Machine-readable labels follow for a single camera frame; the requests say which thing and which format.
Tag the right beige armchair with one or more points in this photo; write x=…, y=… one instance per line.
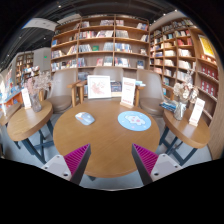
x=151, y=96

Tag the centre wooden bookshelf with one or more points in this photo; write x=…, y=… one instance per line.
x=101, y=41

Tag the middle beige armchair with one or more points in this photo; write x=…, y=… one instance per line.
x=116, y=76

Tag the round wooden centre table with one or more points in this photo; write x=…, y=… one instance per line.
x=111, y=144

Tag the stack of blue books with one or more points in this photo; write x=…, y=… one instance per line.
x=169, y=105

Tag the glass vase with flowers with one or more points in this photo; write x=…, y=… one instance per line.
x=187, y=93
x=35, y=85

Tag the round wooden table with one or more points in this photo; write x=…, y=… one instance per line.
x=111, y=144
x=25, y=122
x=194, y=136

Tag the white red sign stand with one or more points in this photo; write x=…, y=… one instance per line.
x=128, y=91

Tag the right round wooden table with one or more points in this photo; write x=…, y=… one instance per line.
x=194, y=136

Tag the round light blue mouse pad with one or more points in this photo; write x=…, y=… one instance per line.
x=134, y=121

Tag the right wooden bookshelf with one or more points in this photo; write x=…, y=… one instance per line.
x=178, y=46

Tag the left glass vase with flowers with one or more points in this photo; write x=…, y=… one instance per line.
x=35, y=85

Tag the right glass vase with flowers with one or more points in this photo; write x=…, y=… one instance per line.
x=187, y=93

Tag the left beige armchair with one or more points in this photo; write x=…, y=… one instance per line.
x=63, y=91

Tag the white sign card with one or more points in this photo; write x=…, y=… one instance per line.
x=197, y=111
x=26, y=98

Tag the left round wooden table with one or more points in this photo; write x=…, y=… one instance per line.
x=25, y=122

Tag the left white sign card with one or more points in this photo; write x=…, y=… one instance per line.
x=26, y=98

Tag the right white sign card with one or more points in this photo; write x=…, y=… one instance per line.
x=197, y=111

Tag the beige armchair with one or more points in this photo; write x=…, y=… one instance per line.
x=116, y=76
x=63, y=91
x=151, y=96

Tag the white framed picture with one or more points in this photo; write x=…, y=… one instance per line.
x=98, y=86

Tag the wooden bookshelf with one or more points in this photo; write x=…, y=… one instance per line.
x=23, y=62
x=101, y=41
x=178, y=46

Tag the far left wooden bookshelf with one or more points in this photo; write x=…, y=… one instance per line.
x=23, y=62

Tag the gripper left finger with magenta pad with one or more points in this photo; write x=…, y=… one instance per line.
x=70, y=167

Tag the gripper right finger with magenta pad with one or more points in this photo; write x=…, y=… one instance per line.
x=151, y=166

